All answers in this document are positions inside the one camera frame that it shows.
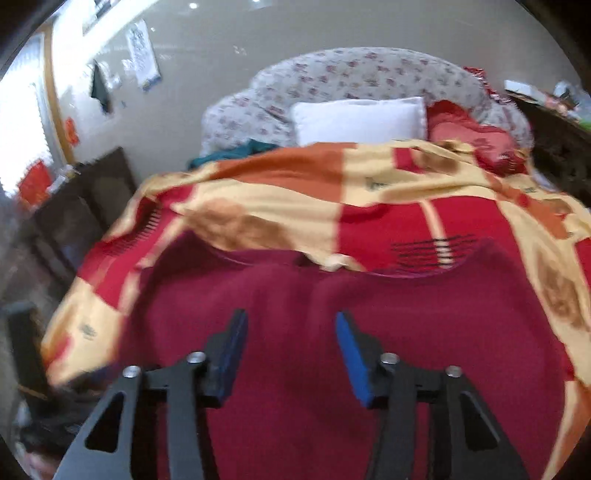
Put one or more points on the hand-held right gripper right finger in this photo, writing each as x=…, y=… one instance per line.
x=353, y=355

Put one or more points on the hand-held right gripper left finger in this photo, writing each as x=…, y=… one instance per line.
x=228, y=350

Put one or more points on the maroon sweater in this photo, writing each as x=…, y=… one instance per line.
x=323, y=360

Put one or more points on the orange patterned fleece blanket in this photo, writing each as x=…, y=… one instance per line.
x=360, y=203

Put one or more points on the teal cloth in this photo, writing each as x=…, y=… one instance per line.
x=233, y=152

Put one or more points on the dark wooden side cabinet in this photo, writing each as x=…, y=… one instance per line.
x=78, y=217

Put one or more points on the white pillow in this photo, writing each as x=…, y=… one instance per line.
x=358, y=120

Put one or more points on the red ruffled pillow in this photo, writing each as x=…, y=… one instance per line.
x=475, y=134

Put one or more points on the floral upholstered headboard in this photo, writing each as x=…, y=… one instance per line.
x=369, y=87

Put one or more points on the dark hanging cloth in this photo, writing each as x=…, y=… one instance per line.
x=101, y=90

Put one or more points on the dark carved wooden cabinet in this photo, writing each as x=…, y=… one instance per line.
x=561, y=138

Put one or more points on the red patterned cloth bundle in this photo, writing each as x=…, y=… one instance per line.
x=482, y=78

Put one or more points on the wall calendar poster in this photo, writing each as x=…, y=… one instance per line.
x=144, y=53

